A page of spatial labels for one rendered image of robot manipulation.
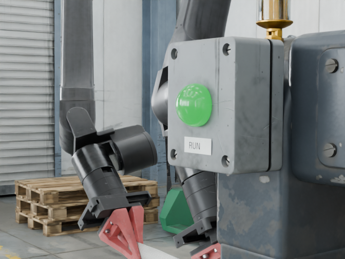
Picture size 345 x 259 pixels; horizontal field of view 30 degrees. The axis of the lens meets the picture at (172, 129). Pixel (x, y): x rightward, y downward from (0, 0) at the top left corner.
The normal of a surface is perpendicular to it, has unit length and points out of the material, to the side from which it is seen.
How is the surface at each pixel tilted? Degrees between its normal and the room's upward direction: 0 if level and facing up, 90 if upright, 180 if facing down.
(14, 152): 86
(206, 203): 75
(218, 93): 90
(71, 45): 53
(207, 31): 66
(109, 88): 90
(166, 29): 90
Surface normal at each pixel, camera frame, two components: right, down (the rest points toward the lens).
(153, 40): -0.81, 0.03
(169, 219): 0.57, -0.21
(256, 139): 0.58, 0.04
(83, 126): 0.14, -0.56
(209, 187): -0.11, -0.31
